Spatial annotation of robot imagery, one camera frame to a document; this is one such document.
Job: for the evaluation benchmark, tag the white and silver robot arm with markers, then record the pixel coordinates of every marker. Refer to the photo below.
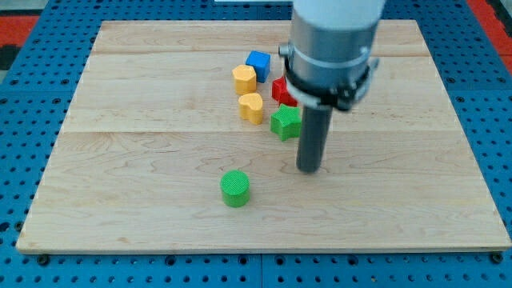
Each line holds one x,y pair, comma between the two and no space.
333,30

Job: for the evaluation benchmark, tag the green star block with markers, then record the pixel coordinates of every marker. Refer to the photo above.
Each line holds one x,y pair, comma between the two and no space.
286,122

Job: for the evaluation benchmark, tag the yellow hexagon block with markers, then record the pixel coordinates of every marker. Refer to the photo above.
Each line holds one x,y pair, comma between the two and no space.
245,79

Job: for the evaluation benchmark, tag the blue cube block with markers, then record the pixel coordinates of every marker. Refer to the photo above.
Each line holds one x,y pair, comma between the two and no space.
260,61

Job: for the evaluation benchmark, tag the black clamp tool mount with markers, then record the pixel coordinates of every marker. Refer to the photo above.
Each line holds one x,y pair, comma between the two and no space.
339,85

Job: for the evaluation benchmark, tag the light wooden board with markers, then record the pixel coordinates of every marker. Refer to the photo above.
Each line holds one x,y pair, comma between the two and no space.
153,126

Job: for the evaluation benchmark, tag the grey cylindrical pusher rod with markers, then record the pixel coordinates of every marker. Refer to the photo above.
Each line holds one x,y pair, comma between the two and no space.
312,140

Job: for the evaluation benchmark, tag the red star block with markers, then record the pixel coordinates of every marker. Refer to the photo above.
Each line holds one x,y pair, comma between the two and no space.
280,92

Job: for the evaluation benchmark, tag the yellow heart block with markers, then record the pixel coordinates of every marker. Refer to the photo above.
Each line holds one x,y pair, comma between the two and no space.
250,107

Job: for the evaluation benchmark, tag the green cylinder block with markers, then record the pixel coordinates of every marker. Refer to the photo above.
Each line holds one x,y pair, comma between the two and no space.
235,188

